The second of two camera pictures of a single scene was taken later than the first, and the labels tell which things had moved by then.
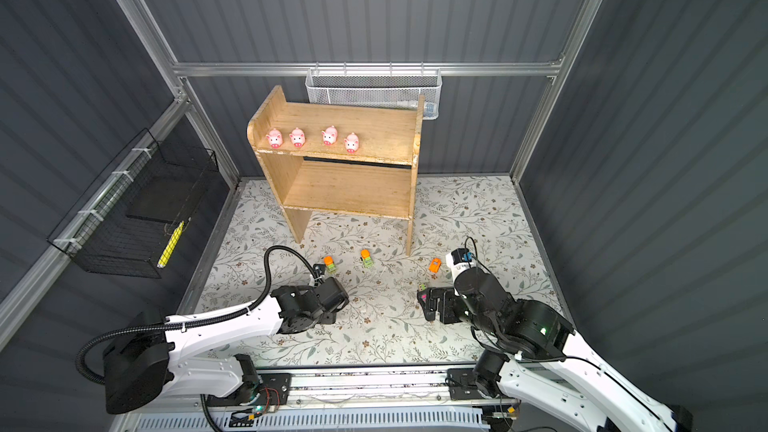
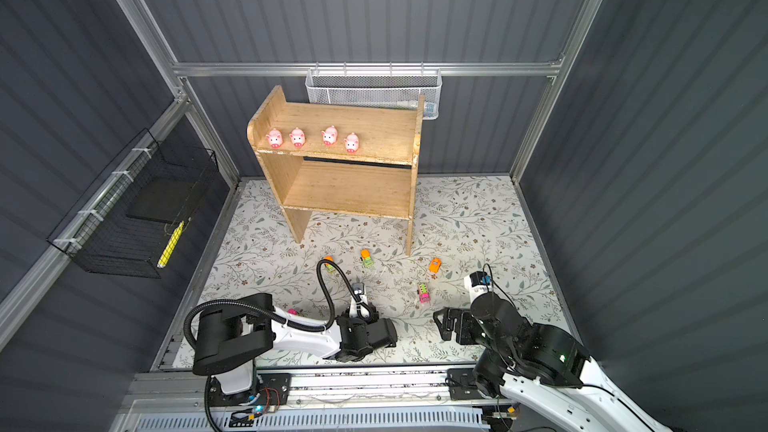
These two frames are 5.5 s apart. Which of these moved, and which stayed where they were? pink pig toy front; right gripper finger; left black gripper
Moved: right gripper finger; left black gripper
Stayed: pink pig toy front
